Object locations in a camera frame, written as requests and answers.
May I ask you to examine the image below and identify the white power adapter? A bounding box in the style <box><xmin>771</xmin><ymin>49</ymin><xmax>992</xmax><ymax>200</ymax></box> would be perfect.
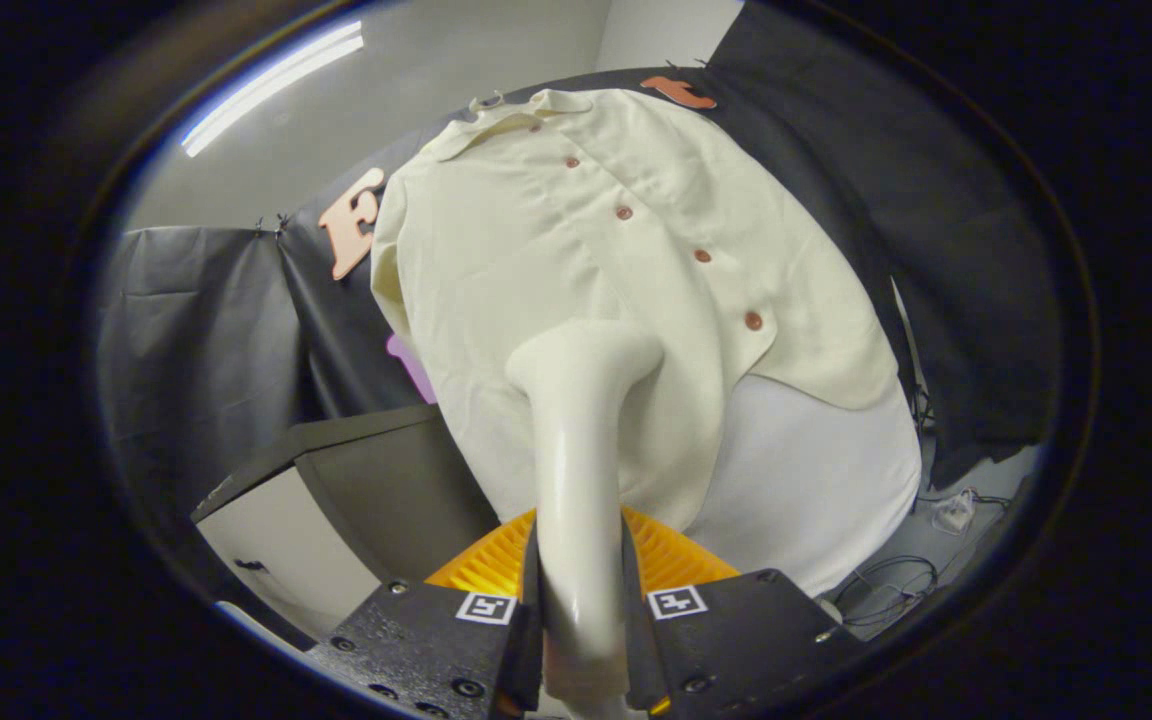
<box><xmin>931</xmin><ymin>488</ymin><xmax>979</xmax><ymax>534</ymax></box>

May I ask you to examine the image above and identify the grey cabinet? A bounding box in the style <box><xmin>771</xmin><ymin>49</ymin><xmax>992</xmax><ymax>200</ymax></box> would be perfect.
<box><xmin>189</xmin><ymin>403</ymin><xmax>502</xmax><ymax>641</ymax></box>

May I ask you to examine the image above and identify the black backdrop stand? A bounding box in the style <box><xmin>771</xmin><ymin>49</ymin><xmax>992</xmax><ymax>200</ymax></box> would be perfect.
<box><xmin>891</xmin><ymin>275</ymin><xmax>937</xmax><ymax>436</ymax></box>

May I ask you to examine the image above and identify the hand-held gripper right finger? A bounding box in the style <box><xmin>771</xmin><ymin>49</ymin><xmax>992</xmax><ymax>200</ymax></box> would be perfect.
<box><xmin>619</xmin><ymin>505</ymin><xmax>872</xmax><ymax>720</ymax></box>

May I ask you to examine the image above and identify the black backdrop cloth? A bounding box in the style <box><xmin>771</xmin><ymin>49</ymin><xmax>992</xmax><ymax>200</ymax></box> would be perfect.
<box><xmin>96</xmin><ymin>0</ymin><xmax>1065</xmax><ymax>511</ymax></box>

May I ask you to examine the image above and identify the white hanging ironing pad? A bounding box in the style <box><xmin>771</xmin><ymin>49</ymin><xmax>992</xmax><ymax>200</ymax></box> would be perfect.
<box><xmin>686</xmin><ymin>372</ymin><xmax>925</xmax><ymax>598</ymax></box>

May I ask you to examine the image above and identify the white garment steamer head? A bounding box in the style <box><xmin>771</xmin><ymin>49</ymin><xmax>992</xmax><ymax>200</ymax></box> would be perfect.
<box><xmin>504</xmin><ymin>318</ymin><xmax>665</xmax><ymax>713</ymax></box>

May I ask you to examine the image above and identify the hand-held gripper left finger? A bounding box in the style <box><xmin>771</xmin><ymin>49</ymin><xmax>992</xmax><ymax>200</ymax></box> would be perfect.
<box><xmin>304</xmin><ymin>507</ymin><xmax>544</xmax><ymax>720</ymax></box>

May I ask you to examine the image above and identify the cream button shirt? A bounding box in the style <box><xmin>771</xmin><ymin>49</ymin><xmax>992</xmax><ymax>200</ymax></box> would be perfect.
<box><xmin>371</xmin><ymin>88</ymin><xmax>902</xmax><ymax>533</ymax></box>

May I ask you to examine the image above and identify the black floor cable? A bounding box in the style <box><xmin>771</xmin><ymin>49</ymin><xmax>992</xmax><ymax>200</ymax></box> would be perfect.
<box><xmin>831</xmin><ymin>555</ymin><xmax>940</xmax><ymax>631</ymax></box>

